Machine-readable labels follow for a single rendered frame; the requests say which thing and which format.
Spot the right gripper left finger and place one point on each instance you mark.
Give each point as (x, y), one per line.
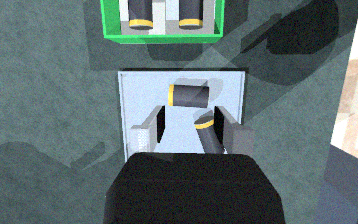
(144, 137)

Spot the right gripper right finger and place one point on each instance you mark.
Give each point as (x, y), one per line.
(235, 138)

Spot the dark grey battery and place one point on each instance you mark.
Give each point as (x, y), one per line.
(140, 14)
(190, 14)
(207, 135)
(188, 96)

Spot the green open box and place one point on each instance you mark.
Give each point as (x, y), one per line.
(165, 23)

